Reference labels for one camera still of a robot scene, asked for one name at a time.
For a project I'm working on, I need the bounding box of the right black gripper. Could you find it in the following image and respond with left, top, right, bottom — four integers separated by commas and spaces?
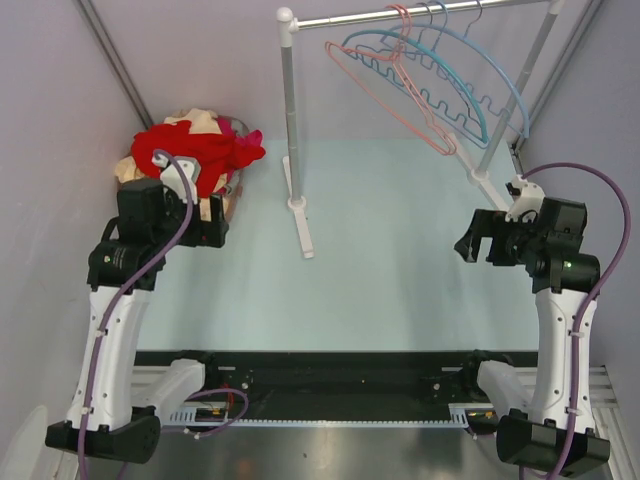
454, 208, 545, 266

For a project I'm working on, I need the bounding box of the red t shirt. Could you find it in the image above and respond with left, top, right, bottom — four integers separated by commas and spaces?
131, 121, 266, 198

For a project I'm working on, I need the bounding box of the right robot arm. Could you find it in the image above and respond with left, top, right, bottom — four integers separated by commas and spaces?
454, 198, 611, 478

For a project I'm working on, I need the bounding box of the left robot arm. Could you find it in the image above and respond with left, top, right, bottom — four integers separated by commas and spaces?
45, 178, 229, 464

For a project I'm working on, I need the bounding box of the dark blue wavy hanger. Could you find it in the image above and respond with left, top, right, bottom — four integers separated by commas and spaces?
342, 21, 530, 148

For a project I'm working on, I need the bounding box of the light blue plastic hanger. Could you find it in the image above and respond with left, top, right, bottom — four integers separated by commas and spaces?
405, 20, 531, 150

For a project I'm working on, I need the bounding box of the teal plastic hanger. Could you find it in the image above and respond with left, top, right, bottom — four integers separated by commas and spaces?
325, 19, 490, 156

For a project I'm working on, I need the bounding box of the brown laundry basket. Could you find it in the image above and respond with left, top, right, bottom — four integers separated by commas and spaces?
217, 115, 249, 223

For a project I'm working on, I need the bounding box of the magenta pink garment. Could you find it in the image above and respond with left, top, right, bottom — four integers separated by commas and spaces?
217, 115, 263, 147

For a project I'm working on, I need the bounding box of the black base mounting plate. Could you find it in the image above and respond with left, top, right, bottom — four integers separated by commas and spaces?
133, 349, 541, 422

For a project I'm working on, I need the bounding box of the silver white clothes rack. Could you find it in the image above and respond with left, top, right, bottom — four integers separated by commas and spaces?
276, 1, 563, 259

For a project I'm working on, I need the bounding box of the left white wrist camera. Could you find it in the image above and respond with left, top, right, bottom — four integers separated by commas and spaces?
152, 152, 201, 202

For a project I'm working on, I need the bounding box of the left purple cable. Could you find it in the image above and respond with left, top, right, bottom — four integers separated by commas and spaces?
77, 148, 196, 480

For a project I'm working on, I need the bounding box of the white slotted cable duct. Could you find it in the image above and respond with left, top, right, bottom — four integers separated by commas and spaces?
164, 403, 498, 431

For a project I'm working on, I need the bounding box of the pink wire hanger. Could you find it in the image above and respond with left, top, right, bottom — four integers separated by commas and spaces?
324, 3, 457, 157

